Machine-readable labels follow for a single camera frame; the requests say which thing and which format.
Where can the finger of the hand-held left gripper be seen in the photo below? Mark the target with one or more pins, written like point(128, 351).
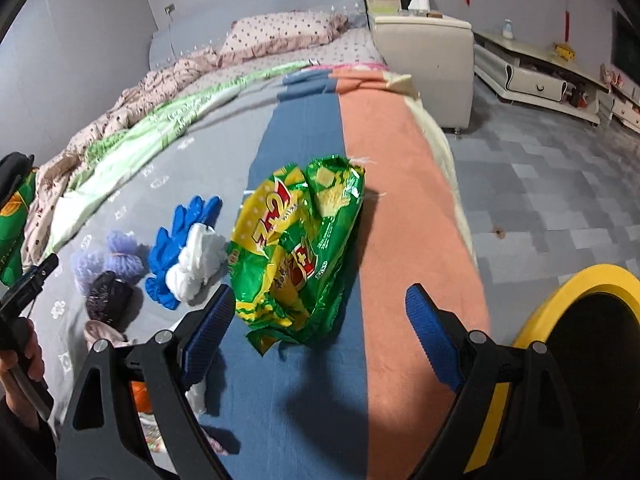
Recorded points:
point(12, 172)
point(35, 272)

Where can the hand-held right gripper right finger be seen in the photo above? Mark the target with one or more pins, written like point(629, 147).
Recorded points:
point(430, 335)

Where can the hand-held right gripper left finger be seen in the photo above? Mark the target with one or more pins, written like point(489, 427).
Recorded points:
point(210, 330)

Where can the small green snack bag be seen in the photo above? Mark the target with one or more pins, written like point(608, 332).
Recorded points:
point(15, 225)

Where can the pink cloth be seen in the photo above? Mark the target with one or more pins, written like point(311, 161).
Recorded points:
point(100, 332)

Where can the blue rubber glove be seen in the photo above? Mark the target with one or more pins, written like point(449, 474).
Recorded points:
point(167, 245)

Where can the large green yellow snack bag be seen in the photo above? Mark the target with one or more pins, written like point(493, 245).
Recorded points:
point(295, 255)

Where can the yellow rimmed bin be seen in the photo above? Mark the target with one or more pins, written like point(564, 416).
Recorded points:
point(595, 280)

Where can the person's left forearm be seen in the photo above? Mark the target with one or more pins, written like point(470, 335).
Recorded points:
point(20, 450)

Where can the person's left hand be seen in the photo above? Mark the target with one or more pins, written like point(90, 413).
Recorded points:
point(27, 360)

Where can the white crumpled tissue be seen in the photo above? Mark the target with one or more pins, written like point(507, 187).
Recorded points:
point(196, 400)

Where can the dark purple crumpled bag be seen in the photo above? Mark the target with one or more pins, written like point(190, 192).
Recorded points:
point(107, 295)

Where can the lavender fluffy pouf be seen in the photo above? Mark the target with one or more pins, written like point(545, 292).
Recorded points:
point(120, 255)

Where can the printed snack wrapper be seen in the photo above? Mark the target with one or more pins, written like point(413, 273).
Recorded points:
point(152, 435)

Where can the pink floral quilt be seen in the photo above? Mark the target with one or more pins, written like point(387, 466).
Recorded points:
point(135, 95)

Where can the green patterned blanket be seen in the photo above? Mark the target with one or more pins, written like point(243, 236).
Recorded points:
point(165, 120)

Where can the blue orange striped blanket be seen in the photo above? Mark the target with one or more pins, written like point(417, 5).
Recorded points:
point(400, 170)

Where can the grey flowered bedsheet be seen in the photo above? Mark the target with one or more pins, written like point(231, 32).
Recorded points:
point(200, 160)

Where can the cream low media stand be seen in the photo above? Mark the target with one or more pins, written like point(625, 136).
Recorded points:
point(535, 82)

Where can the cream bedside cabinet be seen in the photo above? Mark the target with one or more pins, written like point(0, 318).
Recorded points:
point(425, 60)

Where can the pink dotted pillow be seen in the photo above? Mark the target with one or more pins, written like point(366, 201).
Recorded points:
point(280, 35)

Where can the small yellow item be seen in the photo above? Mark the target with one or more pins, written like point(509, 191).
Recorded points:
point(564, 51)

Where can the small plastic bottle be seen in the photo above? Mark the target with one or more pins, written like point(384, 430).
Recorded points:
point(508, 30)

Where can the white tissue box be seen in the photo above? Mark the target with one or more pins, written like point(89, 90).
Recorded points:
point(419, 5)

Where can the wall television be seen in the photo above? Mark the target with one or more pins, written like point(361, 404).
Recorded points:
point(627, 42)

